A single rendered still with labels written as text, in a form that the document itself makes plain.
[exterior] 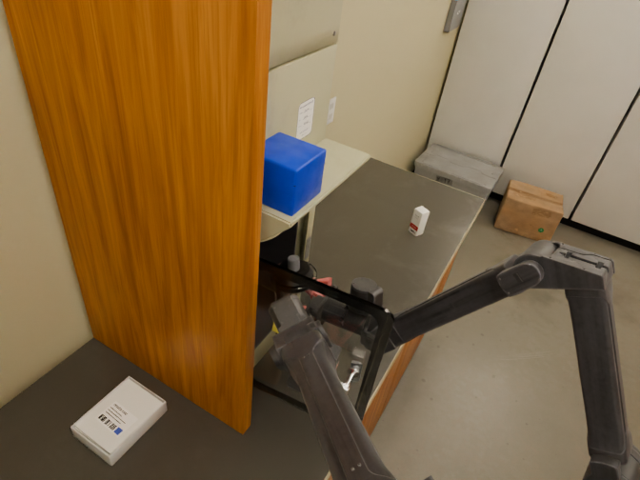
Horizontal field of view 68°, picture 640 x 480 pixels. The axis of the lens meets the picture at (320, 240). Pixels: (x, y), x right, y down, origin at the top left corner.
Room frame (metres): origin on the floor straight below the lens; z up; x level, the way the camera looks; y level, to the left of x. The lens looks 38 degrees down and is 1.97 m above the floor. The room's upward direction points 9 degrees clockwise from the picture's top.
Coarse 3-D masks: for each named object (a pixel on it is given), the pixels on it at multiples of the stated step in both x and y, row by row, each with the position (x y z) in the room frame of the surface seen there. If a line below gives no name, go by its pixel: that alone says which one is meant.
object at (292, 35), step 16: (272, 0) 0.75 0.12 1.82; (288, 0) 0.79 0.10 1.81; (304, 0) 0.84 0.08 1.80; (320, 0) 0.89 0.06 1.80; (336, 0) 0.94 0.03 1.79; (272, 16) 0.76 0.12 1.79; (288, 16) 0.79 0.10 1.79; (304, 16) 0.84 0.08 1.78; (320, 16) 0.89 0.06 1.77; (336, 16) 0.95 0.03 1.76; (272, 32) 0.76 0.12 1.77; (288, 32) 0.80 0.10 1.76; (304, 32) 0.84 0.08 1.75; (320, 32) 0.90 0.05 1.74; (336, 32) 0.96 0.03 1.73; (272, 48) 0.76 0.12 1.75; (288, 48) 0.80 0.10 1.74; (304, 48) 0.85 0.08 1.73; (320, 48) 0.90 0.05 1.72; (272, 64) 0.76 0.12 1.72
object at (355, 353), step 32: (288, 288) 0.64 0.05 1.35; (320, 288) 0.62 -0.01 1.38; (256, 320) 0.66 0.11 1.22; (320, 320) 0.62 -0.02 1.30; (352, 320) 0.60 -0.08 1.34; (384, 320) 0.58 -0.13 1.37; (256, 352) 0.66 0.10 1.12; (352, 352) 0.59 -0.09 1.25; (256, 384) 0.66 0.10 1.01; (352, 384) 0.59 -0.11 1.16
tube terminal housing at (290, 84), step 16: (336, 48) 0.96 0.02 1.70; (288, 64) 0.81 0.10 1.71; (304, 64) 0.85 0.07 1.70; (320, 64) 0.91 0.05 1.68; (272, 80) 0.76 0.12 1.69; (288, 80) 0.81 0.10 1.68; (304, 80) 0.86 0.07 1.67; (320, 80) 0.92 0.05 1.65; (272, 96) 0.77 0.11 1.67; (288, 96) 0.81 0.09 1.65; (304, 96) 0.86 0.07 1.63; (320, 96) 0.92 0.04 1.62; (272, 112) 0.77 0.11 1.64; (288, 112) 0.82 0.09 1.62; (320, 112) 0.93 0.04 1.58; (272, 128) 0.77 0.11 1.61; (288, 128) 0.82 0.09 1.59; (320, 128) 0.94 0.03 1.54; (304, 224) 0.98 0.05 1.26; (304, 240) 0.97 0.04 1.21; (304, 256) 0.94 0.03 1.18
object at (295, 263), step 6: (288, 258) 0.82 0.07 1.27; (294, 258) 0.82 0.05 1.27; (282, 264) 0.83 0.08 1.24; (288, 264) 0.81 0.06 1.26; (294, 264) 0.81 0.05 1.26; (300, 264) 0.84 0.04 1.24; (306, 264) 0.84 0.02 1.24; (294, 270) 0.81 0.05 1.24; (300, 270) 0.81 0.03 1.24; (306, 270) 0.81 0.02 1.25; (312, 270) 0.83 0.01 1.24
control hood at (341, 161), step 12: (324, 144) 0.93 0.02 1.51; (336, 144) 0.94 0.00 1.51; (336, 156) 0.88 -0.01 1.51; (348, 156) 0.89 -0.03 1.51; (360, 156) 0.90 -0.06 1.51; (324, 168) 0.83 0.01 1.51; (336, 168) 0.84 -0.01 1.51; (348, 168) 0.84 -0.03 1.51; (324, 180) 0.78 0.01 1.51; (336, 180) 0.79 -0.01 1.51; (324, 192) 0.74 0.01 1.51; (312, 204) 0.70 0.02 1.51; (264, 216) 0.65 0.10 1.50; (276, 216) 0.64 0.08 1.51; (288, 216) 0.65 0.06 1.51; (300, 216) 0.66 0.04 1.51; (264, 228) 0.65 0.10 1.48; (276, 228) 0.64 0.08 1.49; (288, 228) 0.63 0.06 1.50
